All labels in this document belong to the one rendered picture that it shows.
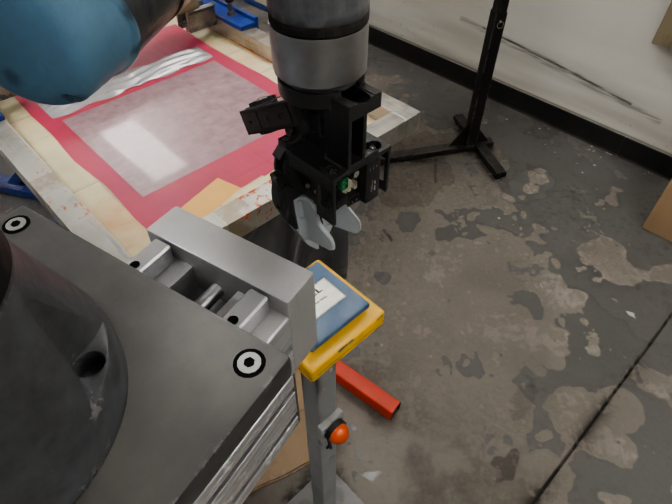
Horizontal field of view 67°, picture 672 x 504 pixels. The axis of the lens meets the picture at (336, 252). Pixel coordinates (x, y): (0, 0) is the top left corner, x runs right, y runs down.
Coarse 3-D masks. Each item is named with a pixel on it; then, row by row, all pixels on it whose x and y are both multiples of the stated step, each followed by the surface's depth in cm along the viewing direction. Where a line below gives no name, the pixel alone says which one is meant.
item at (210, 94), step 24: (144, 48) 116; (168, 48) 116; (192, 72) 108; (216, 72) 108; (240, 72) 108; (168, 96) 101; (192, 96) 101; (216, 96) 101; (240, 96) 101; (192, 120) 96; (216, 120) 96; (240, 120) 96; (240, 144) 90; (264, 144) 90; (264, 168) 86
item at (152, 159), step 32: (128, 96) 101; (64, 128) 94; (96, 128) 94; (128, 128) 94; (160, 128) 94; (192, 128) 94; (96, 160) 87; (128, 160) 87; (160, 160) 87; (192, 160) 87; (224, 160) 87; (128, 192) 82; (160, 192) 82; (192, 192) 82
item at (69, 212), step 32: (224, 32) 119; (256, 32) 113; (384, 96) 95; (0, 128) 88; (384, 128) 88; (416, 128) 93; (32, 160) 82; (32, 192) 81; (64, 192) 76; (256, 192) 76; (64, 224) 72; (96, 224) 72; (224, 224) 72; (256, 224) 76; (128, 256) 67
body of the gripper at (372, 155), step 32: (288, 96) 40; (320, 96) 39; (352, 96) 41; (288, 128) 46; (320, 128) 43; (352, 128) 42; (288, 160) 46; (320, 160) 43; (352, 160) 43; (320, 192) 45; (352, 192) 47
